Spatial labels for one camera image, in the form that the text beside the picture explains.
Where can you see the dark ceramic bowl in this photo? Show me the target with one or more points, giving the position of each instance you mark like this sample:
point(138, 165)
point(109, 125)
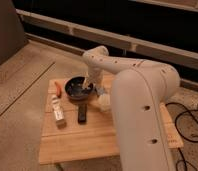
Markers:
point(74, 88)

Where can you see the white plastic cup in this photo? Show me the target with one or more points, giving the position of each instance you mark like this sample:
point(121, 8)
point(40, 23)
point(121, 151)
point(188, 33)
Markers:
point(104, 102)

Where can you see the blue-grey small can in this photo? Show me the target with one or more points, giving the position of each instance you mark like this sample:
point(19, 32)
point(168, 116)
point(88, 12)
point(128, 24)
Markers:
point(100, 90)

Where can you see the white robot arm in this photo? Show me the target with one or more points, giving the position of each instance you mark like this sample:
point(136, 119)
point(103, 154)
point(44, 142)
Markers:
point(138, 88)

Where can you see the black rectangular remote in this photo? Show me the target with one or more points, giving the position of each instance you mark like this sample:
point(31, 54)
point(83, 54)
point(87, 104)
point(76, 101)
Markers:
point(82, 113)

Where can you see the white labelled bottle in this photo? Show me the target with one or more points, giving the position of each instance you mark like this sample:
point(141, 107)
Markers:
point(57, 110)

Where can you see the low wooden table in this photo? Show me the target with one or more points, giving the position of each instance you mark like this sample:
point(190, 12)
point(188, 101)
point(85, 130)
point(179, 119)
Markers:
point(94, 139)

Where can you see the orange carrot toy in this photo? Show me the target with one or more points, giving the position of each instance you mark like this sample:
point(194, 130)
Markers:
point(58, 89)

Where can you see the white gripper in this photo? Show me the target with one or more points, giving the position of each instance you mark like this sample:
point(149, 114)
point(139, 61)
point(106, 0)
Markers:
point(94, 77)

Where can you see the grey sofa corner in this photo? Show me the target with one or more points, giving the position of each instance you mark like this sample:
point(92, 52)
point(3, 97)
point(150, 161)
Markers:
point(12, 35)

